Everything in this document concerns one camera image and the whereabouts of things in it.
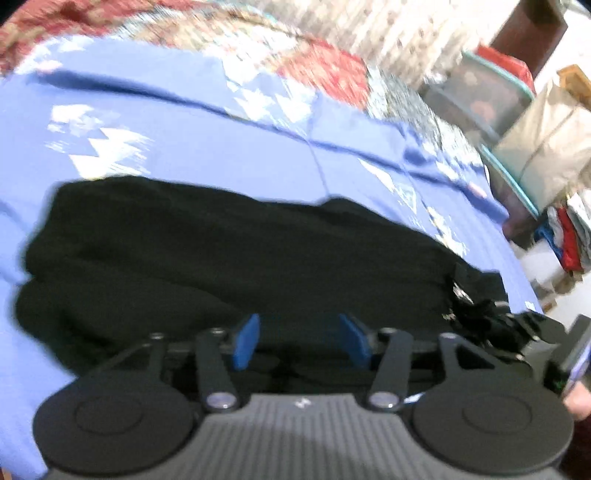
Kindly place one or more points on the person's right hand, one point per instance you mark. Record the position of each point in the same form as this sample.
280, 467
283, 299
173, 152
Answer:
580, 402

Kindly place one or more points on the dark wooden furniture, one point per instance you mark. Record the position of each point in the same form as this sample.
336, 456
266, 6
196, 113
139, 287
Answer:
531, 25

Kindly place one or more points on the clear storage bin teal lid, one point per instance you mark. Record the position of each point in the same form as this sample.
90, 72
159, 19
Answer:
508, 194
480, 94

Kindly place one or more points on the patterned curtain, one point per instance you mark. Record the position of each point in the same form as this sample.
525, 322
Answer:
406, 32

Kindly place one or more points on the black pants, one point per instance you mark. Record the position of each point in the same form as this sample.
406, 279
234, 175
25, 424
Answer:
207, 258

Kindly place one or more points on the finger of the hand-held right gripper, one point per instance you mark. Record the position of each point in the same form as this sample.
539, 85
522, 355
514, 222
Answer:
489, 323

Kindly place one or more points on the red cloth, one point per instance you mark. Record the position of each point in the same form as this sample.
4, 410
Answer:
505, 62

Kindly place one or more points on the blue blanket with white print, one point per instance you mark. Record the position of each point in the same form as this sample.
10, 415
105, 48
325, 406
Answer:
184, 138

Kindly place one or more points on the beige fabric bag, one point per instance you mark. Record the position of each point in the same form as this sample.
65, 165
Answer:
549, 143

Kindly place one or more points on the pile of colourful clothes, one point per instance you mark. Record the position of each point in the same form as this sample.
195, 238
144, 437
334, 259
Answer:
570, 235

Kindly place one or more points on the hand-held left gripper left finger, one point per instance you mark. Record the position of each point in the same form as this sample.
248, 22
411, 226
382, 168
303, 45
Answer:
245, 340

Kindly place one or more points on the red floral quilt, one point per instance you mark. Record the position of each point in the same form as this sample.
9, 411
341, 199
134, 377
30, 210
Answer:
323, 69

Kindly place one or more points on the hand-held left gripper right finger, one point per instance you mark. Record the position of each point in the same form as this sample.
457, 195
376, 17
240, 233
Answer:
354, 340

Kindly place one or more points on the cardboard box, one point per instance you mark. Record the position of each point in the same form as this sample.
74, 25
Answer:
577, 81

